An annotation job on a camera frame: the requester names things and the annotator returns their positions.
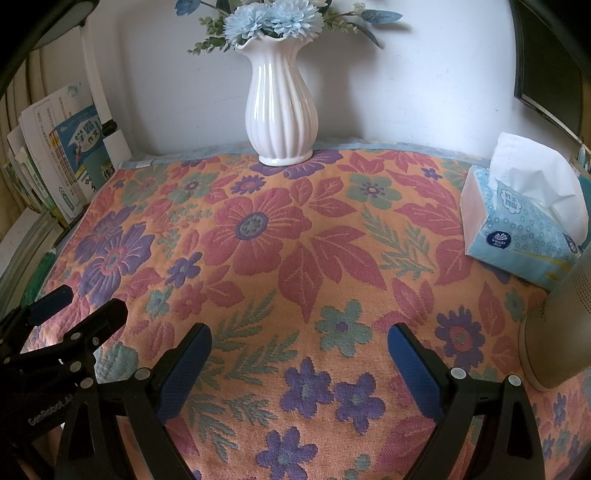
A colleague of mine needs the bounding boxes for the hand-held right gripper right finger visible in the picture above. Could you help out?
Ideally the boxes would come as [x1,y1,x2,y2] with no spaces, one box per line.
[387,323,548,480]

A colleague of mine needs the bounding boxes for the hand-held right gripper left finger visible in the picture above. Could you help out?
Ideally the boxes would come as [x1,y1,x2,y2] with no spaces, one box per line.
[55,323,214,480]

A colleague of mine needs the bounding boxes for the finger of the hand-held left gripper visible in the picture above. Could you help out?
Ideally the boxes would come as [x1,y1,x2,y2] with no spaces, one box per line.
[50,298,130,371]
[0,284,75,334]

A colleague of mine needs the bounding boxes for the dark green object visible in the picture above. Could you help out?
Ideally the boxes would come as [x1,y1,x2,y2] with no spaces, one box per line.
[25,254,58,301]

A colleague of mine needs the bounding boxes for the floral tablecloth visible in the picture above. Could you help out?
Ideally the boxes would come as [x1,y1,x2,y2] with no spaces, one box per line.
[18,138,591,480]

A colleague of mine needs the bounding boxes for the gold and white tower appliance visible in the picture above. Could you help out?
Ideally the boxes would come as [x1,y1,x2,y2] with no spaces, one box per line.
[517,240,591,393]

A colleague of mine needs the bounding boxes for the row of books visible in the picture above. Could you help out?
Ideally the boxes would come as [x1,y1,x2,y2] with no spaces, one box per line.
[0,85,118,232]

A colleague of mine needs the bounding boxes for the blue tissue box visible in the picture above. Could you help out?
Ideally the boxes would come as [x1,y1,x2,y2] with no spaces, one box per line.
[462,132,585,291]

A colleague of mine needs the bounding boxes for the white ribbed panel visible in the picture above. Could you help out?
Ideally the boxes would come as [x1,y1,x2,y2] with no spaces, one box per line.
[0,46,51,139]

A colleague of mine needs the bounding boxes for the white desk lamp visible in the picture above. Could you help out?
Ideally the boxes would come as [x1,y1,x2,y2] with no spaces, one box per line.
[28,0,134,164]

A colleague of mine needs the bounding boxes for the white ribbed vase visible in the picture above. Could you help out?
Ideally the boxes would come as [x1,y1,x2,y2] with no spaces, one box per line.
[245,34,319,167]

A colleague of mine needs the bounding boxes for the black flat screen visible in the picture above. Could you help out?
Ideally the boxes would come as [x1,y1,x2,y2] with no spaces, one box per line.
[508,0,587,137]

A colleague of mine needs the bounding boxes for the blue and white artificial flowers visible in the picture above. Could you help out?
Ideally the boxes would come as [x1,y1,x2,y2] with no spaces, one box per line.
[174,0,411,55]

